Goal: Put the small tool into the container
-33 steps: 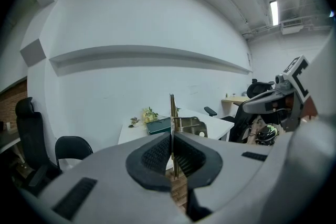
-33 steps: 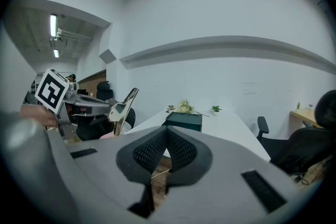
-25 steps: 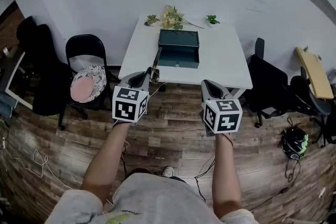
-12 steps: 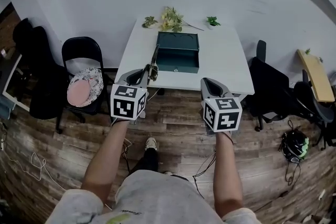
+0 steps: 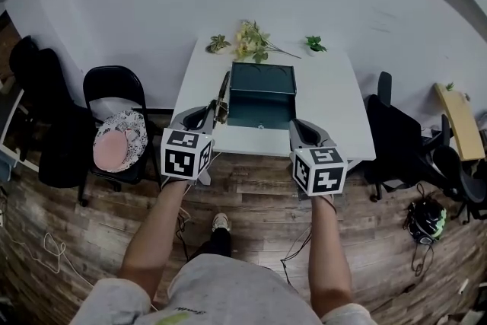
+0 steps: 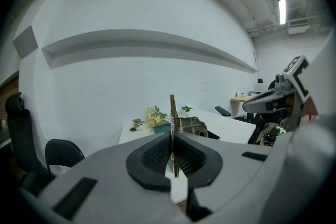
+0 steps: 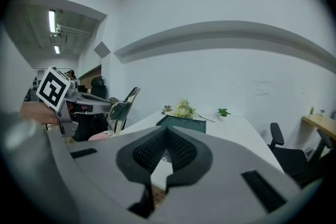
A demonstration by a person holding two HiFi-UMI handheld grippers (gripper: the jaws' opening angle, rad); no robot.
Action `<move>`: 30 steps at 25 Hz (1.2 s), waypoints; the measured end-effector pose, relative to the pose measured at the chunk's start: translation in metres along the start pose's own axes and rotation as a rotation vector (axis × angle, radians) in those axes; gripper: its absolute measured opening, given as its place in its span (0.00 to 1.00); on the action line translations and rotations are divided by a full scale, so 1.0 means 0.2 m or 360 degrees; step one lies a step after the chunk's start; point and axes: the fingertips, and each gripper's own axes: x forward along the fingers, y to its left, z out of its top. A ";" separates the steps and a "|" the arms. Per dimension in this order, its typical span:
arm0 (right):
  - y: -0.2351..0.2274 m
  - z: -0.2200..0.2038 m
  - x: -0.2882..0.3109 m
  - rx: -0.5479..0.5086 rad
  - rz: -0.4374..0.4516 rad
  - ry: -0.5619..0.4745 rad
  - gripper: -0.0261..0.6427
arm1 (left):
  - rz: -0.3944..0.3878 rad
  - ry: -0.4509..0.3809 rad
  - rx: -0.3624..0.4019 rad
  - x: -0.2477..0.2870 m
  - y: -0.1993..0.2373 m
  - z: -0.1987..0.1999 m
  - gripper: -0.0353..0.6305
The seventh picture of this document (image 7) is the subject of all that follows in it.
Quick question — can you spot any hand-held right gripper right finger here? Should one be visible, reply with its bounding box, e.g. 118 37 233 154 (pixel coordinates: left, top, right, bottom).
157 125 302 224

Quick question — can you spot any dark green metal box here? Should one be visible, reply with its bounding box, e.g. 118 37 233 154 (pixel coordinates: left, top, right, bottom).
155 114 207 134

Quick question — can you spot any grey diamond wall panel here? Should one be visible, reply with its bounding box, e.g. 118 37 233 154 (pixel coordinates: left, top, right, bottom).
93 41 111 59

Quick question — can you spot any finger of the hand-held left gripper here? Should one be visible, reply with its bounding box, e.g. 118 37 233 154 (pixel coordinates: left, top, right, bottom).
107 101 132 137

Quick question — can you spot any pale yellow flower bouquet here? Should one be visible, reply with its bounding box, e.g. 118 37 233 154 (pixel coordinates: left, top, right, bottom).
172 98 216 123

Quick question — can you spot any small green potted plant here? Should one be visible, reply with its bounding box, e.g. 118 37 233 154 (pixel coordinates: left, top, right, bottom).
216 108 232 122

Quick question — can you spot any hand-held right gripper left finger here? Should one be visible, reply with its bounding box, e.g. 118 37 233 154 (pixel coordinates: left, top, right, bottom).
48 125 169 224

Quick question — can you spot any pink plate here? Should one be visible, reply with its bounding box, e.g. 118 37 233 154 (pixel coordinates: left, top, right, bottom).
88 130 112 142

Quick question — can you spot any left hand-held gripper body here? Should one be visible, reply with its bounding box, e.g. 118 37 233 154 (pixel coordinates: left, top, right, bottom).
35 66 112 137

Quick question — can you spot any light wooden desk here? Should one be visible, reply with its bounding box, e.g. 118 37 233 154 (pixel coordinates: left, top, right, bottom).
301 114 336 137

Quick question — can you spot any white ceiling pipe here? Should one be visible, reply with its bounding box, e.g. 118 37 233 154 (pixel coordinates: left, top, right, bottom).
55 23 92 36

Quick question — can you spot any black high-back office chair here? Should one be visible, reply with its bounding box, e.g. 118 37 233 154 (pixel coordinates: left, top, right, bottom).
90 77 108 100

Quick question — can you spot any person's left forearm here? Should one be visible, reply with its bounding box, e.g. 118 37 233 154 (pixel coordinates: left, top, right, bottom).
20 101 60 125

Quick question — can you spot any black office chair with armrests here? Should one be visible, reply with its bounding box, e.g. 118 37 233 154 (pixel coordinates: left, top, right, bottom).
267 122 326 188

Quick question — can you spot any white table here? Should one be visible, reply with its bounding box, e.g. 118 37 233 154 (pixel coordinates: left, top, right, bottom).
119 109 286 191

